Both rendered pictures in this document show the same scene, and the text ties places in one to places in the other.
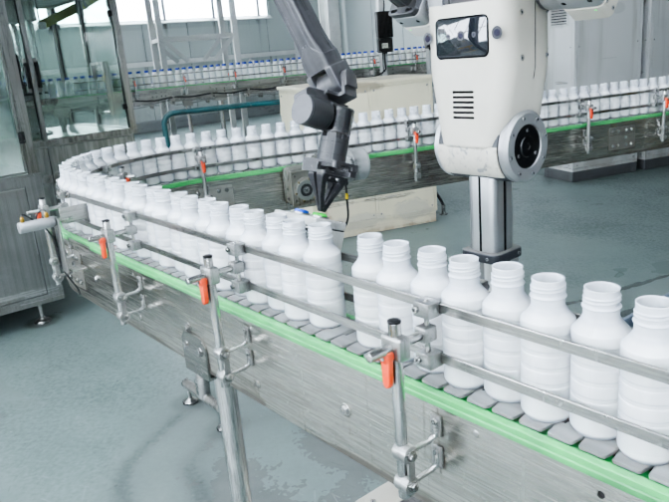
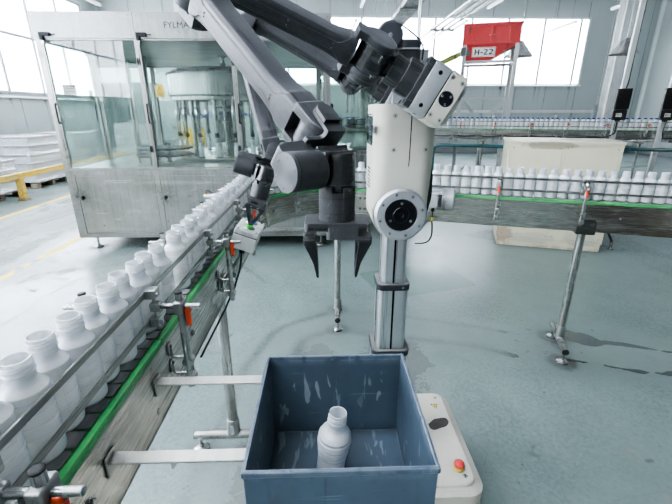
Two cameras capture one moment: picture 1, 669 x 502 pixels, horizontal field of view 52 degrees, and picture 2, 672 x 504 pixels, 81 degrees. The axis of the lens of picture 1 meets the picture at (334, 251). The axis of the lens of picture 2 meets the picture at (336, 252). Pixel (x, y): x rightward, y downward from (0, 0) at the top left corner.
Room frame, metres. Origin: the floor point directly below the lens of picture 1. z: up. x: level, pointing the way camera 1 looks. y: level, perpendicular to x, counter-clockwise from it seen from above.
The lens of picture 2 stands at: (0.46, -0.96, 1.48)
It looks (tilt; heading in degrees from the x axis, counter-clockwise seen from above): 20 degrees down; 36
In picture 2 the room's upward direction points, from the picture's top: straight up
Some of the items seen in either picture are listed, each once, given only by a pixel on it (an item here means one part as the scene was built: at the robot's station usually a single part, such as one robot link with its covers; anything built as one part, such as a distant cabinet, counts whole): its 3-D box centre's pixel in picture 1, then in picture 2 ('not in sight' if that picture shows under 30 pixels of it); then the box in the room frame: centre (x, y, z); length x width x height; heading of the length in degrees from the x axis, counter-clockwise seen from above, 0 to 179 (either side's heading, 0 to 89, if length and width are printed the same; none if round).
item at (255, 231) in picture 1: (258, 256); (193, 240); (1.18, 0.14, 1.08); 0.06 x 0.06 x 0.17
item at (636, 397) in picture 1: (651, 378); (52, 381); (0.61, -0.30, 1.08); 0.06 x 0.06 x 0.17
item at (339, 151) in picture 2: not in sight; (334, 168); (0.96, -0.60, 1.39); 0.07 x 0.06 x 0.07; 168
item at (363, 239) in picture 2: not in sight; (347, 249); (0.97, -0.61, 1.26); 0.07 x 0.07 x 0.09; 39
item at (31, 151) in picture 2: not in sight; (19, 160); (3.32, 9.34, 0.50); 1.23 x 1.04 x 1.00; 129
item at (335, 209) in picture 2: not in sight; (336, 207); (0.96, -0.60, 1.33); 0.10 x 0.07 x 0.07; 129
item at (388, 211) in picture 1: (358, 154); (549, 192); (5.61, -0.27, 0.59); 1.10 x 0.62 x 1.18; 110
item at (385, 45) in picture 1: (382, 33); (620, 105); (7.36, -0.69, 1.55); 0.17 x 0.15 x 0.42; 110
